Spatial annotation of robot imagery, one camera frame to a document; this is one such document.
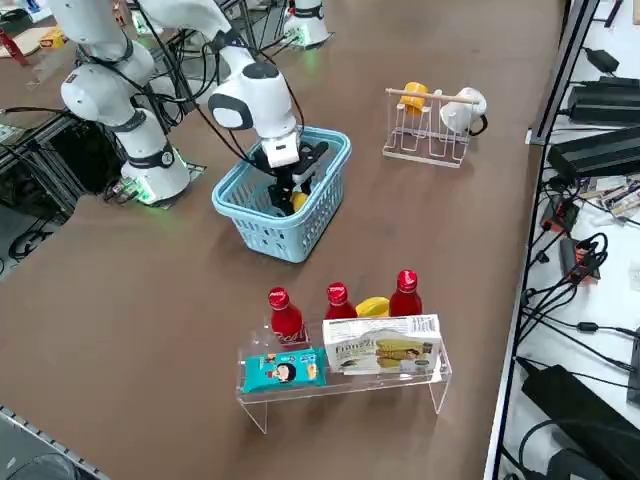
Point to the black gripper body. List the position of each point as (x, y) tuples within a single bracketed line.
[(312, 155)]

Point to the yellow round fruit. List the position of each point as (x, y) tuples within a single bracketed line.
[(300, 201)]

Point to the red drink bottle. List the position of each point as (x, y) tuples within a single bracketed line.
[(406, 297), (340, 302), (287, 320)]

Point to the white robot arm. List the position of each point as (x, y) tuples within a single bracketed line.
[(310, 22), (260, 100)]

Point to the blue plastic basket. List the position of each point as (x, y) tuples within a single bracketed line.
[(280, 240)]

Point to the yellow star fruit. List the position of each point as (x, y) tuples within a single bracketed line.
[(372, 306)]

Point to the clear acrylic rack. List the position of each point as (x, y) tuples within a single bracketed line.
[(350, 385)]

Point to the yellow cup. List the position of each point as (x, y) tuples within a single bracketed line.
[(412, 100)]

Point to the white cup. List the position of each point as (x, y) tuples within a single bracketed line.
[(465, 112)]

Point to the teal snack packet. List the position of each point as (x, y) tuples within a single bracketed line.
[(280, 371)]

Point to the white biscuit box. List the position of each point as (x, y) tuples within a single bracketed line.
[(380, 345)]

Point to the orange black device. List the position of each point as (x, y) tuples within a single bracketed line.
[(562, 215), (580, 260)]

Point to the yellow cardboard box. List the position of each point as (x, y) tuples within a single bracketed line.
[(51, 38)]

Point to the small black power adapter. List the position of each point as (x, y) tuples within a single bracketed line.
[(602, 60)]

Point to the large black power brick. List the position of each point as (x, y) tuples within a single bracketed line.
[(575, 400)]

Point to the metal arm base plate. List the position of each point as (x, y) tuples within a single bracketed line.
[(192, 172), (297, 37)]

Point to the aluminium camera post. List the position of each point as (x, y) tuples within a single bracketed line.
[(565, 65)]

